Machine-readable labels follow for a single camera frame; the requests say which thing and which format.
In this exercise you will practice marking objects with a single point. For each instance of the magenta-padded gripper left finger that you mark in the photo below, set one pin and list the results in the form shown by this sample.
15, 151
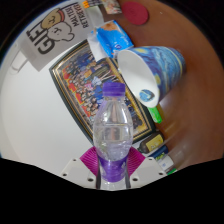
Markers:
80, 171

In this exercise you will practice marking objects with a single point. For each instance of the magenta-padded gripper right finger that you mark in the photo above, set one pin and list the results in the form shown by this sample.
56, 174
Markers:
146, 170

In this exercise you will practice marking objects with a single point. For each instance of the clear purple-capped water bottle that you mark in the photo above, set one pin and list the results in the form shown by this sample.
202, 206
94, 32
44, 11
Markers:
112, 133

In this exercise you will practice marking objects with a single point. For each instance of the amber pump bottle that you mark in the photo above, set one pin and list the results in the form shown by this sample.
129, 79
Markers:
151, 143

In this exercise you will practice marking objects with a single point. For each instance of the small green packet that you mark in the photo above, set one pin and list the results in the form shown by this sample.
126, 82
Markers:
155, 115

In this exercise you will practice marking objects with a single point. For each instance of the dark framed group picture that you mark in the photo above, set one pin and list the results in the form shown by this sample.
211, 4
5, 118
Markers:
80, 86

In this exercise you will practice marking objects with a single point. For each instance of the blue painted paper cup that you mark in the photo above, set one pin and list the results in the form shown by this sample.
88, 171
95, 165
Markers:
160, 66

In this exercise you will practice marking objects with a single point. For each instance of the blue tissue pack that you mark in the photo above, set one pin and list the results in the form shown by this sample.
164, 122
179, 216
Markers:
113, 38

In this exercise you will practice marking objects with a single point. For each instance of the white printed paper bag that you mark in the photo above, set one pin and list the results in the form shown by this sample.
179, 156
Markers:
53, 33

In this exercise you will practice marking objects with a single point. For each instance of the flat round red coaster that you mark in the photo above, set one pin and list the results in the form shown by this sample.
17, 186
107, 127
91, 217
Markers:
135, 12

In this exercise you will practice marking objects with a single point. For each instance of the colourful puzzle cube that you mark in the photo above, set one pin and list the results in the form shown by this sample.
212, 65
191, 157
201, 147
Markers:
90, 3

